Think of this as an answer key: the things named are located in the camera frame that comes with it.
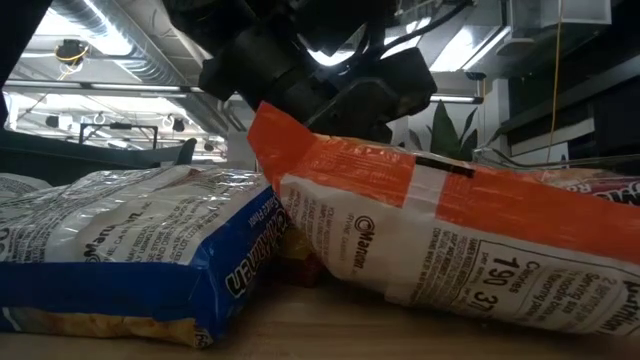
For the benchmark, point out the dark grey plastic bin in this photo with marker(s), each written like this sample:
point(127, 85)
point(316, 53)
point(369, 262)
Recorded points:
point(75, 160)

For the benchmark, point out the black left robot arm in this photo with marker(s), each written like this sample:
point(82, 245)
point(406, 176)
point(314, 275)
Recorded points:
point(15, 50)

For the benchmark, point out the orange Maruchan chicken ramen pack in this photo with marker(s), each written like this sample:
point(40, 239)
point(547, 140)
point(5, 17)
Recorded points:
point(600, 187)
point(400, 225)

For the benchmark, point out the black metal rail frame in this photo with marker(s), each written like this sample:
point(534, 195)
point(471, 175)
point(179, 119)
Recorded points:
point(120, 126)

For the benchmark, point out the blue Maruchan soy sauce pack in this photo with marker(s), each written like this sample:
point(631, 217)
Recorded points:
point(125, 225)

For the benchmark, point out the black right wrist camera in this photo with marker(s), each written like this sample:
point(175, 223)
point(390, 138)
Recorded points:
point(410, 80)

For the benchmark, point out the red Maruchan beef ramen pack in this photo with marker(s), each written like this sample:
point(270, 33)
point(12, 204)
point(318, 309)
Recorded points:
point(300, 260)

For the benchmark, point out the long ceiling light bar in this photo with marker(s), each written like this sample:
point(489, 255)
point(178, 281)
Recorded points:
point(135, 87)

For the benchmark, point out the green snake plant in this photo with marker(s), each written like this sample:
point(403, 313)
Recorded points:
point(445, 135)

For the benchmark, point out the black ceiling camera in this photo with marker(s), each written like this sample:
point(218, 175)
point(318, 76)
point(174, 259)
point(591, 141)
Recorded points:
point(70, 50)

